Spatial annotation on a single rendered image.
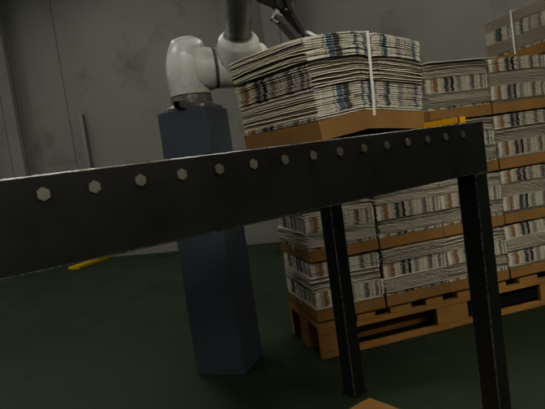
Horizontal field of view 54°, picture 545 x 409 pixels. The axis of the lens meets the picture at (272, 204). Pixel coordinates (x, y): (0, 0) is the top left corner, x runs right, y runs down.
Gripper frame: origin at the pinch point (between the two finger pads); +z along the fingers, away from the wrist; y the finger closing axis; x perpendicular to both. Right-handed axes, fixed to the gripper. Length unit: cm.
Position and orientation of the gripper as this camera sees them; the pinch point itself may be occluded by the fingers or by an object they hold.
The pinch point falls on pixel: (323, 15)
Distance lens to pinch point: 145.9
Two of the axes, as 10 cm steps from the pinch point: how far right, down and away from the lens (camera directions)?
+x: 6.0, -0.1, -8.0
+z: 7.9, 1.4, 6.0
